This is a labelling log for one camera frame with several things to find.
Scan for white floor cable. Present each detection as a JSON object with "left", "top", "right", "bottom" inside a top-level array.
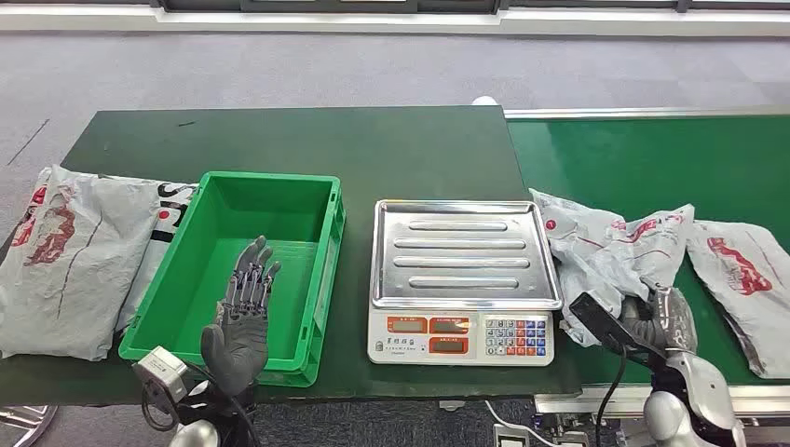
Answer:
[{"left": 483, "top": 400, "right": 560, "bottom": 447}]

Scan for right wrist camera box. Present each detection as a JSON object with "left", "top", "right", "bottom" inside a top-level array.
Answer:
[{"left": 568, "top": 291, "right": 668, "bottom": 365}]

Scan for green conveyor belt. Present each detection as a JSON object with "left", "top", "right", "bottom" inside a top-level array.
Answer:
[{"left": 504, "top": 105, "right": 790, "bottom": 433}]

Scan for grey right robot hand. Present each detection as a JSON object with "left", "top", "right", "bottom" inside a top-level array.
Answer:
[{"left": 620, "top": 286, "right": 699, "bottom": 356}]

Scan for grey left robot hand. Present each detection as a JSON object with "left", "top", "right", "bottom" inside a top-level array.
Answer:
[{"left": 200, "top": 235, "right": 282, "bottom": 398}]

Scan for white floor socket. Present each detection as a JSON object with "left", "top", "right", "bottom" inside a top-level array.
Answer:
[{"left": 492, "top": 422, "right": 532, "bottom": 447}]

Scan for green plastic crate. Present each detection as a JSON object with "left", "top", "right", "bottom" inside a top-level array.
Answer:
[{"left": 118, "top": 171, "right": 347, "bottom": 388}]

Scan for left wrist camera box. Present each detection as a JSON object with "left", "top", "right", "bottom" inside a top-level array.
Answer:
[{"left": 132, "top": 346, "right": 189, "bottom": 402}]

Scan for grey parcel black letters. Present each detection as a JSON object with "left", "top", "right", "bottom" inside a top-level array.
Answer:
[{"left": 114, "top": 179, "right": 200, "bottom": 334}]

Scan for grey parcel bright red print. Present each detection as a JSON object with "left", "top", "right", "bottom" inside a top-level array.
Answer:
[{"left": 687, "top": 220, "right": 790, "bottom": 381}]

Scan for grey parcel black-red print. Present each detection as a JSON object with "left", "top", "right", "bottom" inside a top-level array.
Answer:
[{"left": 529, "top": 187, "right": 696, "bottom": 348}]

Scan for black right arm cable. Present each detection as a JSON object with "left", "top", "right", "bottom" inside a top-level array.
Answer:
[{"left": 595, "top": 345, "right": 628, "bottom": 447}]

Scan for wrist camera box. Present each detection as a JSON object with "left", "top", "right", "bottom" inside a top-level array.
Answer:
[
  {"left": 568, "top": 291, "right": 668, "bottom": 365},
  {"left": 132, "top": 346, "right": 189, "bottom": 402}
]

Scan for chrome chair base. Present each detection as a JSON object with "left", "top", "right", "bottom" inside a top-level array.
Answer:
[{"left": 0, "top": 403, "right": 59, "bottom": 447}]

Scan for large grey red-print parcel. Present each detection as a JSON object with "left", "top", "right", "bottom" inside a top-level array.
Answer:
[{"left": 0, "top": 164, "right": 163, "bottom": 362}]

